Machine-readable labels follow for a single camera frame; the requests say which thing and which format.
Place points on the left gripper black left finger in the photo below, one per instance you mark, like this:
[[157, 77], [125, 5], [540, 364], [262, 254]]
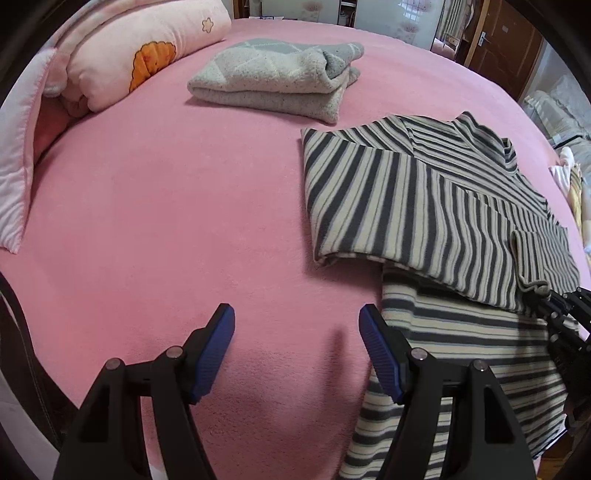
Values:
[[106, 439]]

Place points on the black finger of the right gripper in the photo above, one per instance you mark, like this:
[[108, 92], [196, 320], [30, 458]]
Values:
[[564, 315]]

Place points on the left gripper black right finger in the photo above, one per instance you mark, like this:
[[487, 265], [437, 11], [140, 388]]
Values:
[[485, 439]]

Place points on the grey white striped sweater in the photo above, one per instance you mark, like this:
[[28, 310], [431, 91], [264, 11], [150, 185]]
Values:
[[462, 236]]

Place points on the pile of pastel clothes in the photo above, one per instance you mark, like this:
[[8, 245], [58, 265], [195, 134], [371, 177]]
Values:
[[568, 177]]

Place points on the grey covered sofa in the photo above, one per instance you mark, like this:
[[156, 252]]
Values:
[[562, 114]]

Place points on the pink bed blanket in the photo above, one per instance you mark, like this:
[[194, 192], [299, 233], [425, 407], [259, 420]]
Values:
[[148, 215]]

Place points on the brown wooden door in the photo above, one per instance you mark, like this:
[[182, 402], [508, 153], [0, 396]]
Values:
[[505, 47]]

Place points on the pink pillow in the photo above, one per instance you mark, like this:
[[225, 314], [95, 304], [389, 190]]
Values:
[[19, 113]]

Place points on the floral sliding wardrobe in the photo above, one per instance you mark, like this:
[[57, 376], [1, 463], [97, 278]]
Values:
[[418, 23]]

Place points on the folded grey knit sweater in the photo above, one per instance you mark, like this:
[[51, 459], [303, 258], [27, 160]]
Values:
[[306, 80]]

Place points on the pink cartoon quilt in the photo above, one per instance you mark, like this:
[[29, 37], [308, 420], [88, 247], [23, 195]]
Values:
[[110, 48]]

